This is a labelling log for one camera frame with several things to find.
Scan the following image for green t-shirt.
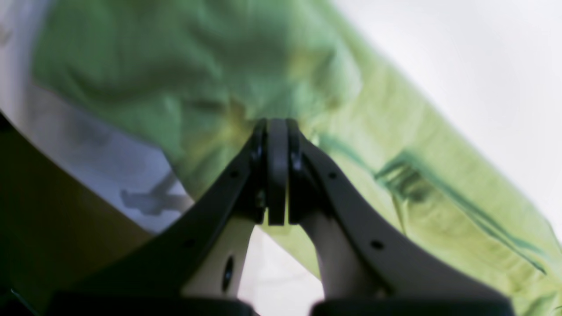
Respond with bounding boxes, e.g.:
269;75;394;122
32;0;561;316

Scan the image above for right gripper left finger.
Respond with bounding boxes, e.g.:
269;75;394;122
46;119;288;316

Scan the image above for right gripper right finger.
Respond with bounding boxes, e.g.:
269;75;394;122
288;119;514;316

